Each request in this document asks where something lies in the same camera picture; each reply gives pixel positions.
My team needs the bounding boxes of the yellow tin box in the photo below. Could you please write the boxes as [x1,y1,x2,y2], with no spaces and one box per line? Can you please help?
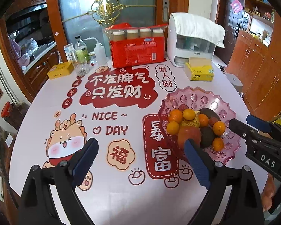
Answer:
[47,61,74,79]

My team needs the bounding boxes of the white towel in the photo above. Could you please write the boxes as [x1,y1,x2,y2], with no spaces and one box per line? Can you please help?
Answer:
[170,12,225,48]

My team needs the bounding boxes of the overripe dark banana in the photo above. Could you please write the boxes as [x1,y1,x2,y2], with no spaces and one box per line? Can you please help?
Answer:
[200,108,220,120]

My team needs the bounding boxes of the lychee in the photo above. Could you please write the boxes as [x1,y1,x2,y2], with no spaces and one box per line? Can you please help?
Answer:
[179,104,189,112]
[209,117,220,127]

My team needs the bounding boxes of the yellow pear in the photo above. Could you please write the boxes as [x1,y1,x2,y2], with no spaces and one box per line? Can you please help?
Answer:
[180,113,200,128]

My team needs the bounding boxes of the printed pink tablecloth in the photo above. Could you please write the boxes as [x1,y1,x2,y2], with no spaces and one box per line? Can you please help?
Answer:
[9,61,249,224]

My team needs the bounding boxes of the right hand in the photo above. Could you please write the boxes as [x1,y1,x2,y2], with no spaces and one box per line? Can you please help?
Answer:
[261,173,276,211]

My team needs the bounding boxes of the dark entrance door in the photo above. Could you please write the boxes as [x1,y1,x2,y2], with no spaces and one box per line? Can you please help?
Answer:
[215,0,244,65]

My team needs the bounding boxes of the clear green-label bottle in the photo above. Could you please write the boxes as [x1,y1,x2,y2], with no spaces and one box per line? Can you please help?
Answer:
[74,36,90,63]

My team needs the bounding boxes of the wooden cabinet wall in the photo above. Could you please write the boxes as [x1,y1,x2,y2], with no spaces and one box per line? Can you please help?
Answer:
[226,0,281,120]

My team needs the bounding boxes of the red drink bottle pack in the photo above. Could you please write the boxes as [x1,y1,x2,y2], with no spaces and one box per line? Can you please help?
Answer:
[104,23,168,68]

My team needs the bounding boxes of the yellow tissue box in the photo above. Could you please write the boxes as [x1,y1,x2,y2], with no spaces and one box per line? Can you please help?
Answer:
[184,57,214,81]

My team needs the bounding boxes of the grey round stool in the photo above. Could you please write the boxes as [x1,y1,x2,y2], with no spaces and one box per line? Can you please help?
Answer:
[225,73,243,94]

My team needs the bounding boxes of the dark avocado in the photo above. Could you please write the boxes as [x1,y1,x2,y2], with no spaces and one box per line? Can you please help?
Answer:
[200,127,216,149]

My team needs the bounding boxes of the small tangerine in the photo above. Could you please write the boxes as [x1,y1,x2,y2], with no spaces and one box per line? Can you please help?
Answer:
[183,109,196,121]

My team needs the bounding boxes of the white squeeze bottle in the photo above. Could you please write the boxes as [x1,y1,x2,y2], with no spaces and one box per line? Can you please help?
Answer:
[85,37,108,66]

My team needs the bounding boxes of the clear drinking glass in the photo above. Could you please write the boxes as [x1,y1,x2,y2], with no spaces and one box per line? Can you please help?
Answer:
[72,60,90,77]

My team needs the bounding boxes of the small glass jar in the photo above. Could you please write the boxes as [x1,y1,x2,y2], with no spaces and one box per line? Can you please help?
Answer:
[88,51,97,66]

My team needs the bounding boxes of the lychee front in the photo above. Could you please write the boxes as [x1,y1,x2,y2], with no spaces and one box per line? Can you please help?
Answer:
[179,104,189,112]

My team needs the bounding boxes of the small white carton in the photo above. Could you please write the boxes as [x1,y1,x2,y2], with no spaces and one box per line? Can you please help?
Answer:
[64,43,74,62]

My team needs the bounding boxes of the pink plastic fruit bowl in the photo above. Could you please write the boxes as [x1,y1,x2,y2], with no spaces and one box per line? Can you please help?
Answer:
[158,87,241,164]

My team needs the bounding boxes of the red apple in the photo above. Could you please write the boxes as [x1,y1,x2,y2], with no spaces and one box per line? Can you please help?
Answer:
[177,126,201,150]

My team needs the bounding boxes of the glass door with gold ornament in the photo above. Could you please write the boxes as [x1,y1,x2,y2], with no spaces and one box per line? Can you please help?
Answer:
[46,0,189,62]

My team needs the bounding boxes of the white countertop appliance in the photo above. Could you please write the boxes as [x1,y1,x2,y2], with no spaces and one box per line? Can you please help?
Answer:
[166,17,216,67]

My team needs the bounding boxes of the extra tangerine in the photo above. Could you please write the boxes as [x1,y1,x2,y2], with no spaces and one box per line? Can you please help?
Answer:
[212,138,224,152]

